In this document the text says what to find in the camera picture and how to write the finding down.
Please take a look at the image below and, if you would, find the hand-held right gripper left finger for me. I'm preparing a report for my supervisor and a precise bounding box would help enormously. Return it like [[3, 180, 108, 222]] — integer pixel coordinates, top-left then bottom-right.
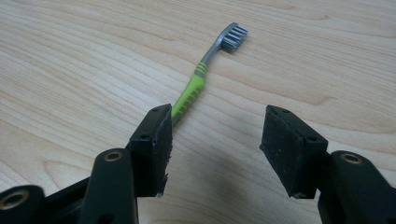
[[125, 104, 174, 199]]

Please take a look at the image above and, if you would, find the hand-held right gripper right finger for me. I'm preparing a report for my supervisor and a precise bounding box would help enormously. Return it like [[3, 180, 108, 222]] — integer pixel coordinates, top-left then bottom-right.
[[259, 105, 329, 200]]

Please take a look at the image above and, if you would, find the green and grey toothbrush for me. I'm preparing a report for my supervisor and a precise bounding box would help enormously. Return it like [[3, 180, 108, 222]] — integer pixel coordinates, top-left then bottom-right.
[[170, 21, 249, 126]]

